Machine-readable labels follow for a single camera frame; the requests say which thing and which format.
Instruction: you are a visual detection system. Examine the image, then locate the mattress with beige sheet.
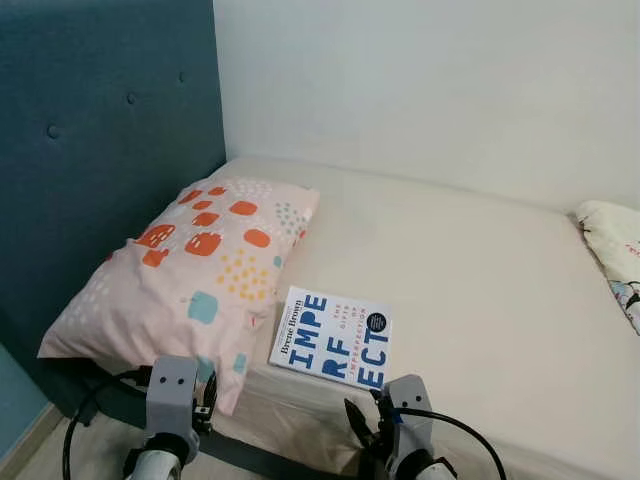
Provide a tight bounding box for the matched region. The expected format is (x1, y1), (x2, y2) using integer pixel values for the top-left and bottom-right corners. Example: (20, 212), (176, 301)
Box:
(210, 155), (640, 480)

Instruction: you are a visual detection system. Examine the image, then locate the pink pillow with orange spots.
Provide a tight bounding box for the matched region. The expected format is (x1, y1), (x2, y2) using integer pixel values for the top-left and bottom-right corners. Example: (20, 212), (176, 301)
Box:
(38, 177), (321, 416)

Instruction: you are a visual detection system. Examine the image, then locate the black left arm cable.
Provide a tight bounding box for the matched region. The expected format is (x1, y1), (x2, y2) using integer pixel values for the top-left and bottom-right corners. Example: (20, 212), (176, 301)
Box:
(62, 368), (153, 480)

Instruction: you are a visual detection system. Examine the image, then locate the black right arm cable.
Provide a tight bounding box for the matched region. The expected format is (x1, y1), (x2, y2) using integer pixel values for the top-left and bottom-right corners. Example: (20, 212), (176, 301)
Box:
(395, 405), (508, 480)

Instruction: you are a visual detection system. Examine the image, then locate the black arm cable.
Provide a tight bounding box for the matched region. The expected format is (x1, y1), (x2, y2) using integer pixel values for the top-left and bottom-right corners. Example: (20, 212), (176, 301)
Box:
(62, 368), (153, 480)
(395, 405), (508, 480)

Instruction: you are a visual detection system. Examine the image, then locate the cream cartoon print quilt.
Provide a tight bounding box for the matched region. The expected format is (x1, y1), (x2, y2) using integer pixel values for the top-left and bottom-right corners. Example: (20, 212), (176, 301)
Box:
(573, 200), (640, 336)

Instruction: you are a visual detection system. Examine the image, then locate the white book with blue letters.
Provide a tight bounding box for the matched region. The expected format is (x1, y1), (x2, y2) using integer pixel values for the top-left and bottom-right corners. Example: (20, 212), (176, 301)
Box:
(268, 286), (394, 391)

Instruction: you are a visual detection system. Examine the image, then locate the teal upholstered headboard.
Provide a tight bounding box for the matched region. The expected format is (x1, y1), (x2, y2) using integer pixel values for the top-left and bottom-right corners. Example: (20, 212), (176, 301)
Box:
(0, 0), (228, 416)

